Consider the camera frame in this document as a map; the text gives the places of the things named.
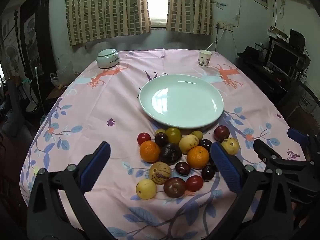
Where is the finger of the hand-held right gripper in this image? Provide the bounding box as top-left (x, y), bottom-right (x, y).
top-left (287, 127), bottom-right (320, 157)
top-left (253, 139), bottom-right (316, 172)

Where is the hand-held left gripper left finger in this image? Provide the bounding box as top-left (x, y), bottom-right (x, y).
top-left (26, 141), bottom-right (112, 240)

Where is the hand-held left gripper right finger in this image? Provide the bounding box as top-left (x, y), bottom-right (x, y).
top-left (207, 141), bottom-right (294, 240)

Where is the yellow pepino melon with hole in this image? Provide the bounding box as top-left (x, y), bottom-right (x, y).
top-left (221, 137), bottom-right (240, 155)

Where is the dark red plum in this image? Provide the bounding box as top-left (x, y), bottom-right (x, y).
top-left (214, 125), bottom-right (230, 141)

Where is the smooth yellow pepino melon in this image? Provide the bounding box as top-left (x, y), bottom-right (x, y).
top-left (178, 134), bottom-right (200, 155)
top-left (136, 179), bottom-right (157, 200)

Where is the orange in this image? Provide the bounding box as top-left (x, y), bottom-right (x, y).
top-left (139, 140), bottom-right (161, 163)
top-left (187, 146), bottom-right (210, 170)

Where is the olive orange tomato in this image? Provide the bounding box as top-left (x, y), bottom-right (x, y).
top-left (165, 127), bottom-right (182, 145)

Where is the purple striped pepino melon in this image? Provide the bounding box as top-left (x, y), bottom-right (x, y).
top-left (149, 162), bottom-right (172, 185)

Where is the pale green round plate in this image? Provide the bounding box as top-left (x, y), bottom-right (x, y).
top-left (139, 74), bottom-right (224, 129)

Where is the cardboard box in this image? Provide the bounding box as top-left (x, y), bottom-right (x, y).
top-left (297, 90), bottom-right (320, 115)

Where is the pink printed tablecloth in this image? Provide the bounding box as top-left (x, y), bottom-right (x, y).
top-left (19, 49), bottom-right (307, 240)

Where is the wrinkled dark passion fruit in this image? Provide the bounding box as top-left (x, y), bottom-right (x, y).
top-left (159, 143), bottom-right (182, 166)

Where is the black media stand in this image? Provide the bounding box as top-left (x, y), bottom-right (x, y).
top-left (237, 57), bottom-right (300, 105)

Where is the computer monitor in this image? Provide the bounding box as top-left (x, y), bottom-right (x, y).
top-left (267, 42), bottom-right (300, 74)

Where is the black hat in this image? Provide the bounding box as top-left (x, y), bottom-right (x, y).
top-left (237, 46), bottom-right (263, 60)

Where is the white mop stick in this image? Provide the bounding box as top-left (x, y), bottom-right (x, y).
top-left (35, 66), bottom-right (47, 115)

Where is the black speaker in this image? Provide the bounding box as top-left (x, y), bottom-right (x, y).
top-left (289, 29), bottom-right (306, 48)

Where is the pale ceramic lidded jar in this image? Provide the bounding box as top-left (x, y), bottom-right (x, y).
top-left (96, 48), bottom-right (120, 69)

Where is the printed paper cup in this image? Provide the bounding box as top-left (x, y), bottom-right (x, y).
top-left (198, 49), bottom-right (213, 68)

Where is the wide checked beige curtain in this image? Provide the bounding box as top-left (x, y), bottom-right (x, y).
top-left (65, 0), bottom-right (152, 47)

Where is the narrow checked beige curtain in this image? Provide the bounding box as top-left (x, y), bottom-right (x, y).
top-left (166, 0), bottom-right (214, 35)

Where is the bright window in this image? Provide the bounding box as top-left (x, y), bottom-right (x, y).
top-left (144, 0), bottom-right (170, 27)

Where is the white power cable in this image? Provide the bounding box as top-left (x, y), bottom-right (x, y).
top-left (206, 29), bottom-right (225, 52)

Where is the white wall socket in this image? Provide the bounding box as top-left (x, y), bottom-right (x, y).
top-left (215, 22), bottom-right (234, 32)

